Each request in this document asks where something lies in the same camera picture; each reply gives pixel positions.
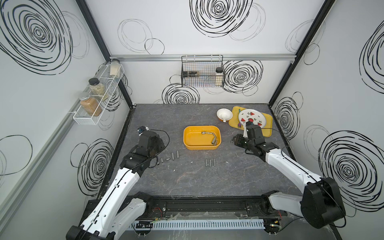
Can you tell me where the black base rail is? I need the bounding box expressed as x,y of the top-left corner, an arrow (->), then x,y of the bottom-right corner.
83,195 -> 328,218

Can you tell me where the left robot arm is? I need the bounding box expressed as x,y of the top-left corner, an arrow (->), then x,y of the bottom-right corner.
66,126 -> 167,240

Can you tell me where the orange white bowl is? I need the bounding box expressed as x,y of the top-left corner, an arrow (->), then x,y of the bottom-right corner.
217,108 -> 233,123

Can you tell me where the yellow serving tray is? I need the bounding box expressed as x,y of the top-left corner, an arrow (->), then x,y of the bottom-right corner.
229,106 -> 273,137

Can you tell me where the aluminium wall rail back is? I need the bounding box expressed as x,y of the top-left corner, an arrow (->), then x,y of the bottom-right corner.
110,54 -> 296,62

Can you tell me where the watermelon pattern plate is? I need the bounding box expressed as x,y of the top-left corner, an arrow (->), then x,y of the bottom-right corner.
238,109 -> 267,128

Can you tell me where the aluminium wall rail left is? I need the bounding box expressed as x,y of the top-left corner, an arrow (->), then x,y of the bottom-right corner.
1,100 -> 80,231

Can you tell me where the brown spice jar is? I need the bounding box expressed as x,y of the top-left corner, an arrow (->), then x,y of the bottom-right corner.
79,92 -> 102,117

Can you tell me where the black corner frame post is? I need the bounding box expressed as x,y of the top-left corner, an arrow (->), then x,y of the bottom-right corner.
268,0 -> 336,108

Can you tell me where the jar in wire basket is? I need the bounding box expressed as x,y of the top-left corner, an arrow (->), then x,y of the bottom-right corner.
215,67 -> 224,87

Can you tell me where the black wire basket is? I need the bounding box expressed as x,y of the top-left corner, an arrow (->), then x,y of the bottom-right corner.
181,60 -> 225,88

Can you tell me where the green herb jar black lid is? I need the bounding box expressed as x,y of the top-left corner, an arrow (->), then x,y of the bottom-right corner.
89,78 -> 109,102

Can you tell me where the white jar on shelf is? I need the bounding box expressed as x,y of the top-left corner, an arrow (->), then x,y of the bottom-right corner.
110,59 -> 121,78

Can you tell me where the aluminium wall rail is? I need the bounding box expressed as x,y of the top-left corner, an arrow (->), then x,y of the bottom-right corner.
1,100 -> 80,231
110,54 -> 296,62

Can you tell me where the dull socket in box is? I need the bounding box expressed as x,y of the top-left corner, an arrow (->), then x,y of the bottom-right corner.
212,134 -> 217,146

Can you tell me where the white slotted cable duct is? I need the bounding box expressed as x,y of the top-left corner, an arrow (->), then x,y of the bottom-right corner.
128,219 -> 265,231

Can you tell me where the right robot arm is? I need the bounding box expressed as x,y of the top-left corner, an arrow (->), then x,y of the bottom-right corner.
233,122 -> 346,229

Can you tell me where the left corner frame post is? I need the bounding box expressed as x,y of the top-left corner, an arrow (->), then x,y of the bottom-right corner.
76,0 -> 136,110

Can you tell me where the yellow storage box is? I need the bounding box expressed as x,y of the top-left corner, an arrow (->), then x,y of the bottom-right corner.
183,126 -> 222,150

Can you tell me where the white wire wall shelf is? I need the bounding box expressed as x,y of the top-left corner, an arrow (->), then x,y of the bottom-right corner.
73,62 -> 125,131

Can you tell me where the dark item in basket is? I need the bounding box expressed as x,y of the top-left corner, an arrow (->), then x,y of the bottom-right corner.
182,71 -> 200,78

